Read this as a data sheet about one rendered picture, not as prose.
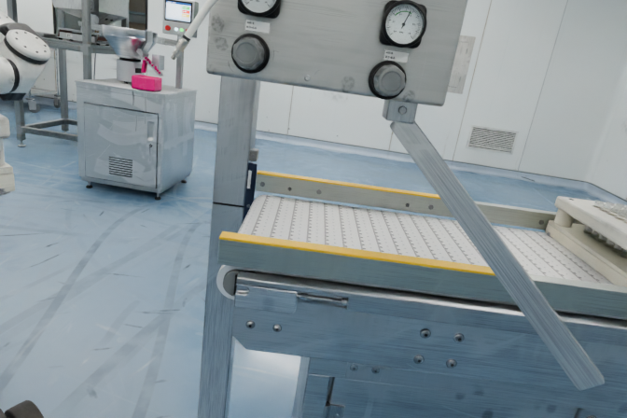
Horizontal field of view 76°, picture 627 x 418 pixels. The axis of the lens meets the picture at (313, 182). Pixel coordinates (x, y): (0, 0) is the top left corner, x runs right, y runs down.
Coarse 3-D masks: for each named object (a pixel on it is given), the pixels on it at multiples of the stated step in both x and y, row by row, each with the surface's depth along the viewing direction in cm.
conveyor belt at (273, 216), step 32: (256, 224) 58; (288, 224) 60; (320, 224) 62; (352, 224) 63; (384, 224) 65; (416, 224) 67; (448, 224) 69; (416, 256) 55; (448, 256) 57; (480, 256) 58; (544, 256) 62; (576, 256) 64
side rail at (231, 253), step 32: (224, 256) 45; (256, 256) 45; (288, 256) 45; (320, 256) 45; (416, 288) 46; (448, 288) 45; (480, 288) 45; (544, 288) 45; (576, 288) 45; (608, 288) 46
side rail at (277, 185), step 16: (272, 176) 70; (272, 192) 71; (288, 192) 71; (304, 192) 71; (320, 192) 71; (336, 192) 71; (352, 192) 71; (368, 192) 71; (384, 192) 71; (400, 208) 72; (416, 208) 72; (432, 208) 71; (480, 208) 71; (496, 208) 71; (512, 208) 71; (528, 208) 73; (512, 224) 72; (528, 224) 72; (544, 224) 72
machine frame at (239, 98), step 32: (224, 96) 68; (256, 96) 70; (224, 128) 70; (256, 128) 75; (224, 160) 71; (224, 192) 73; (224, 224) 75; (224, 320) 81; (224, 352) 83; (224, 384) 85; (224, 416) 88
